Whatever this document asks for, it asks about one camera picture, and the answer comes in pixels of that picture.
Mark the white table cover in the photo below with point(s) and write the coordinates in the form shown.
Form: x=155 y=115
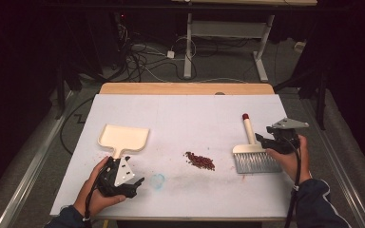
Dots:
x=187 y=120

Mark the small beige box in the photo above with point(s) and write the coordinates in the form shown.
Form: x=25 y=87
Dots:
x=300 y=46

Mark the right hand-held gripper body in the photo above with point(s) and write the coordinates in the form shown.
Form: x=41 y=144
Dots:
x=286 y=139

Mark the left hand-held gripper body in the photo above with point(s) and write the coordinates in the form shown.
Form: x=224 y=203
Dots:
x=122 y=174

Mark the cream dustpan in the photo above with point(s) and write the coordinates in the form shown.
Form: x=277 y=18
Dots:
x=123 y=137

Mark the metal floor rail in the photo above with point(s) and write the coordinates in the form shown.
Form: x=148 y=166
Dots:
x=28 y=177
x=342 y=177

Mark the person's left hand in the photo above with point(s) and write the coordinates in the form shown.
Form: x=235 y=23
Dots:
x=90 y=196

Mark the pile of red and green beans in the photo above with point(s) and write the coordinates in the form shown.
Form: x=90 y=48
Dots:
x=201 y=161

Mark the cream brush with grey bristles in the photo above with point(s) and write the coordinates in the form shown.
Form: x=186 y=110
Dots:
x=253 y=161

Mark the white power adapter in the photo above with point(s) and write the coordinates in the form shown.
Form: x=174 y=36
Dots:
x=170 y=54

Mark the person's right hand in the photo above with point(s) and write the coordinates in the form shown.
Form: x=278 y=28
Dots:
x=293 y=166

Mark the white desk frame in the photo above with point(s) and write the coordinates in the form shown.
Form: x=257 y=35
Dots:
x=228 y=29

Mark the black stand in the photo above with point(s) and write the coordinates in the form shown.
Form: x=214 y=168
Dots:
x=321 y=101
x=60 y=95

